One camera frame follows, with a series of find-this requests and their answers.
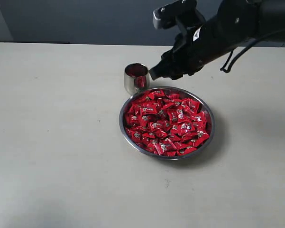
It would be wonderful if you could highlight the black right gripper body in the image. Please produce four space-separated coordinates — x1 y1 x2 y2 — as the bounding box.
161 22 232 80

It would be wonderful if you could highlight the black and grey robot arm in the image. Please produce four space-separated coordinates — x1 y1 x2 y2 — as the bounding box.
149 0 285 80

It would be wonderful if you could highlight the stainless steel cup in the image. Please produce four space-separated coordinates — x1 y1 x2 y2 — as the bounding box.
124 63 150 95

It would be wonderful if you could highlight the round stainless steel plate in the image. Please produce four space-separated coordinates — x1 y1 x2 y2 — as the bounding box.
119 86 216 161

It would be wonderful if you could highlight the red wrapped candy pile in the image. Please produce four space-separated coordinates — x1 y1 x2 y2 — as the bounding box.
124 89 211 157

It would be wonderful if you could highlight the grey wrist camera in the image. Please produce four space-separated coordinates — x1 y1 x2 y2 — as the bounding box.
153 0 205 29

